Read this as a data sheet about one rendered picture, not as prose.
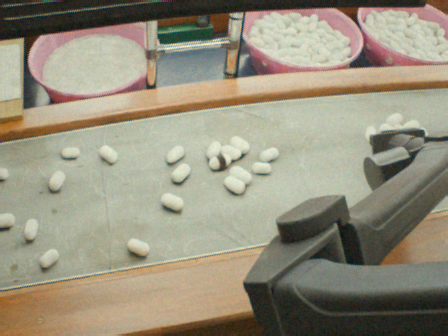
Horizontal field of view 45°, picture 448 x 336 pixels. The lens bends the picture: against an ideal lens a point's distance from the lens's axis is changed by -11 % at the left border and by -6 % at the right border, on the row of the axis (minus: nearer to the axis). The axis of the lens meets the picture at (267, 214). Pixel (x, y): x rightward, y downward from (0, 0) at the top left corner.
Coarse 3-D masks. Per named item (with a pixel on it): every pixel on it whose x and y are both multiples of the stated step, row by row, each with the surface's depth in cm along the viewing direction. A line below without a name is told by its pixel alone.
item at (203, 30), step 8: (200, 16) 120; (208, 16) 122; (176, 24) 123; (184, 24) 123; (192, 24) 123; (200, 24) 122; (208, 24) 123; (160, 32) 120; (168, 32) 121; (176, 32) 121; (184, 32) 122; (192, 32) 123; (200, 32) 124; (208, 32) 124; (160, 40) 122; (168, 40) 122; (176, 40) 123; (184, 40) 124; (192, 40) 125; (200, 40) 125; (208, 40) 126
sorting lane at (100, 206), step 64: (128, 128) 98; (192, 128) 100; (256, 128) 102; (320, 128) 104; (0, 192) 87; (64, 192) 88; (128, 192) 90; (192, 192) 92; (256, 192) 93; (320, 192) 95; (0, 256) 80; (64, 256) 81; (128, 256) 83; (192, 256) 84
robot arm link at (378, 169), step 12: (444, 132) 79; (372, 156) 82; (384, 156) 81; (396, 156) 81; (408, 156) 80; (372, 168) 82; (384, 168) 79; (396, 168) 79; (372, 180) 83; (384, 180) 80
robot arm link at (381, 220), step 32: (416, 160) 72; (384, 192) 60; (416, 192) 61; (288, 224) 47; (320, 224) 47; (352, 224) 50; (384, 224) 54; (416, 224) 60; (352, 256) 51; (384, 256) 54
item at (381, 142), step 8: (376, 136) 90; (384, 136) 91; (392, 136) 91; (400, 136) 90; (408, 136) 88; (416, 136) 93; (424, 136) 93; (376, 144) 91; (384, 144) 91; (392, 144) 90; (400, 144) 88; (376, 152) 91
